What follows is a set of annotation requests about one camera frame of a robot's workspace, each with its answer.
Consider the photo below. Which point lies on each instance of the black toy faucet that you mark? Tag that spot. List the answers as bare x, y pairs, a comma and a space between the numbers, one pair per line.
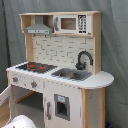
81, 64

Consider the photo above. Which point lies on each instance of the red oven knob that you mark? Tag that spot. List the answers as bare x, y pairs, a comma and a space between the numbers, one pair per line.
33, 84
15, 79

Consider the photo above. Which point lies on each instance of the metal toy sink basin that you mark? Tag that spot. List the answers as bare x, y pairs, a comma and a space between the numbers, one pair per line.
72, 74

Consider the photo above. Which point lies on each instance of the wooden toy kitchen unit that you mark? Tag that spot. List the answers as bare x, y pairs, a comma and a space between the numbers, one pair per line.
60, 50

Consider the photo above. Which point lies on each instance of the white toy oven door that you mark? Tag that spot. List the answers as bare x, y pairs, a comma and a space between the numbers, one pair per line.
6, 95

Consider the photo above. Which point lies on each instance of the grey toy range hood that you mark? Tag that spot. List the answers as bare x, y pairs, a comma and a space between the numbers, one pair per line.
39, 27

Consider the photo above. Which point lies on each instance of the white toy microwave door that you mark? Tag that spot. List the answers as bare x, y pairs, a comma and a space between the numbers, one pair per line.
73, 24

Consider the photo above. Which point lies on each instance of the red right oven knob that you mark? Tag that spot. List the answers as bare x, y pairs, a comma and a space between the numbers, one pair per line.
33, 84

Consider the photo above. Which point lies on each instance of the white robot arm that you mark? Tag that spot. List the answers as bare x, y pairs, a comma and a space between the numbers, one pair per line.
20, 121

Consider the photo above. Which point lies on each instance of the red left oven knob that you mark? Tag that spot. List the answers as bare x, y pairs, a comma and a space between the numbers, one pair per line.
15, 79

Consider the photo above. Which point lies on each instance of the black toy stovetop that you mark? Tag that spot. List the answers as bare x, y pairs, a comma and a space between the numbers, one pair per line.
36, 67

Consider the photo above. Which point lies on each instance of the white cabinet door with dispenser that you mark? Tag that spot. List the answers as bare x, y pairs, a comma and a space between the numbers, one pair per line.
62, 106

